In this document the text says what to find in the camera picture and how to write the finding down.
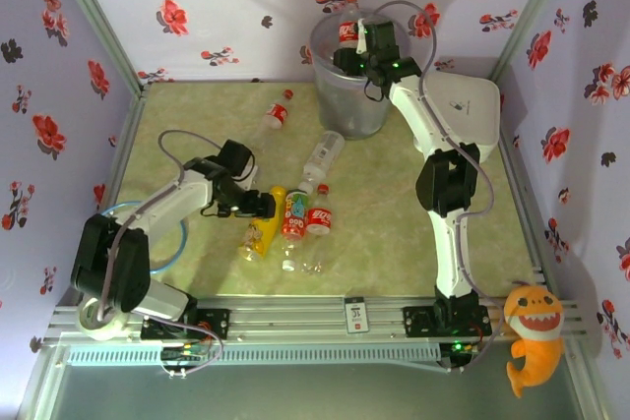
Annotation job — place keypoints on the yellow plastic bottle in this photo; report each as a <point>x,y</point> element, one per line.
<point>256,238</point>

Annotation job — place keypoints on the clear bottle cartoon label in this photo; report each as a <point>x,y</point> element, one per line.
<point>295,216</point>

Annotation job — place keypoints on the clear cola bottle red label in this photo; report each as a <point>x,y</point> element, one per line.
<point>319,221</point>
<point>348,32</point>
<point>275,114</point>

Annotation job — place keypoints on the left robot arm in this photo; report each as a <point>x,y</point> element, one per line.
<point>162,198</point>

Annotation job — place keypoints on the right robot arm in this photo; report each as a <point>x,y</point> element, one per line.
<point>453,253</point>

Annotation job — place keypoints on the clear plastic waste bin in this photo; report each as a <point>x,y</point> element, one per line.
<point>354,105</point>

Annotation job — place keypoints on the clear bottle white label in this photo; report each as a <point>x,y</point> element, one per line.
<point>325,152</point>

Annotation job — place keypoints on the white label card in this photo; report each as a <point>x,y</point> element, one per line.
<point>355,316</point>

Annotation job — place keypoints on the clear adhesive tape roll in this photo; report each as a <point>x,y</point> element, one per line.
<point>86,326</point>

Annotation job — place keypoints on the orange plush fish toy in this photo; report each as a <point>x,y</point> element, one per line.
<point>534,331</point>

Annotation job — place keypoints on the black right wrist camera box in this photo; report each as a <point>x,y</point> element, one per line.
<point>381,39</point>

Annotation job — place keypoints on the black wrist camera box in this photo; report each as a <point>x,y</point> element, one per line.
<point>381,39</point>
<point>236,157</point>

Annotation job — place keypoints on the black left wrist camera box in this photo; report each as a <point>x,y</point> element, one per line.
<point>236,157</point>

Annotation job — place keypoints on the aluminium rail base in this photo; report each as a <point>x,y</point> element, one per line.
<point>295,314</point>

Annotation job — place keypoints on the aluminium corner post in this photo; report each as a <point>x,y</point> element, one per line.
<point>101,21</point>
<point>531,12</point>

